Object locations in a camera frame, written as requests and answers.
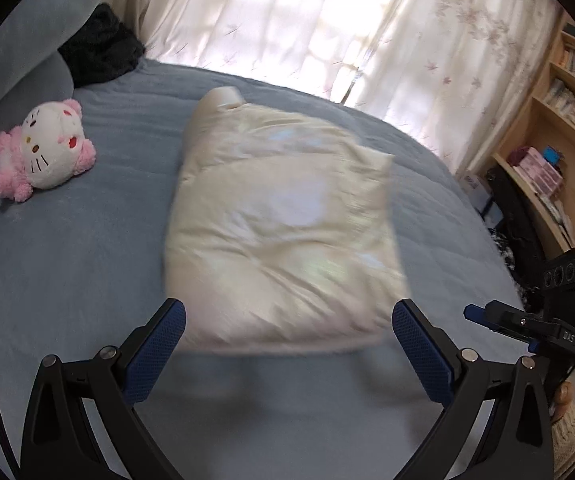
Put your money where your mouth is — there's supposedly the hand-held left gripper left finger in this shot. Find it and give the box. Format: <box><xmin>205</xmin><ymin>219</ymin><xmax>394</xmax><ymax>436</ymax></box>
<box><xmin>20</xmin><ymin>297</ymin><xmax>188</xmax><ymax>480</ymax></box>

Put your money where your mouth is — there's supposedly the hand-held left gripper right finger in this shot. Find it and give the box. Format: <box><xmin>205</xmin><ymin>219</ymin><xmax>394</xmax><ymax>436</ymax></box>
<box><xmin>391</xmin><ymin>298</ymin><xmax>554</xmax><ymax>480</ymax></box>

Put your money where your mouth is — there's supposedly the white puffer jacket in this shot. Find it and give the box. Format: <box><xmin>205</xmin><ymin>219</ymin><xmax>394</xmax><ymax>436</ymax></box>
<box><xmin>164</xmin><ymin>86</ymin><xmax>411</xmax><ymax>356</ymax></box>

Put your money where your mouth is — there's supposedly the person's right forearm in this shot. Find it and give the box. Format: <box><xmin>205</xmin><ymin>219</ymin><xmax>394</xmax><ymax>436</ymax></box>
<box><xmin>551</xmin><ymin>402</ymin><xmax>575</xmax><ymax>473</ymax></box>

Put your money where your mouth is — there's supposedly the person's right hand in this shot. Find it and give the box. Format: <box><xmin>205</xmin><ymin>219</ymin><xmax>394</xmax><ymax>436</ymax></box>
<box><xmin>553</xmin><ymin>381</ymin><xmax>575</xmax><ymax>417</ymax></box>

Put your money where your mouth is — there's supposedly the black white patterned garment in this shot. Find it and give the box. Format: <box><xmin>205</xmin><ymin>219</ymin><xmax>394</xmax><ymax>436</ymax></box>
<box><xmin>490</xmin><ymin>227</ymin><xmax>531</xmax><ymax>306</ymax></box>

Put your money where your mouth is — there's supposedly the pile of papers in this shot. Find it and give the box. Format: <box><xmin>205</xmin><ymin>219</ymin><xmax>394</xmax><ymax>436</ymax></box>
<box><xmin>537</xmin><ymin>192</ymin><xmax>575</xmax><ymax>246</ymax></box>

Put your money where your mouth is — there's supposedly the black bag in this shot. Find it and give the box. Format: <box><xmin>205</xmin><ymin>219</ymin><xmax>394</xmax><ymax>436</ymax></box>
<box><xmin>485</xmin><ymin>165</ymin><xmax>543</xmax><ymax>286</ymax></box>

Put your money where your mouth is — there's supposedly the white cardboard box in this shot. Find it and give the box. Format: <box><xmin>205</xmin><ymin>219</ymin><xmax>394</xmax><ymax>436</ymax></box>
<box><xmin>459</xmin><ymin>172</ymin><xmax>505</xmax><ymax>226</ymax></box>

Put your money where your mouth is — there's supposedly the stack of pink boxes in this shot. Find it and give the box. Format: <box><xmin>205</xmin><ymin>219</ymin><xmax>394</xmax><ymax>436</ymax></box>
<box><xmin>517</xmin><ymin>146</ymin><xmax>564</xmax><ymax>194</ymax></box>

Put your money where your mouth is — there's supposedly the wooden shelf unit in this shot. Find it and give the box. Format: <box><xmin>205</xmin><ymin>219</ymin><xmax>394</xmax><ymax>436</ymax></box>
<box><xmin>467</xmin><ymin>10</ymin><xmax>575</xmax><ymax>321</ymax></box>

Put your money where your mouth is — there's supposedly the pink white cat plush toy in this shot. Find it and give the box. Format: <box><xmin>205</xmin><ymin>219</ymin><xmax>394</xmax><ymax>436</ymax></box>
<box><xmin>0</xmin><ymin>98</ymin><xmax>96</xmax><ymax>204</ymax></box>

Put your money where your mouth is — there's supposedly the white floral curtain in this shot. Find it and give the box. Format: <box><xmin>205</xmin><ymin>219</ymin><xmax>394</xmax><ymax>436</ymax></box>
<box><xmin>117</xmin><ymin>0</ymin><xmax>373</xmax><ymax>106</ymax></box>
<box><xmin>342</xmin><ymin>0</ymin><xmax>568</xmax><ymax>176</ymax></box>

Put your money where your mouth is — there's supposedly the black fuzzy cloth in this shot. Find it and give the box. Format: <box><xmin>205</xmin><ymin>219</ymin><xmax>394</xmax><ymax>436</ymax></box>
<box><xmin>57</xmin><ymin>2</ymin><xmax>146</xmax><ymax>88</ymax></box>

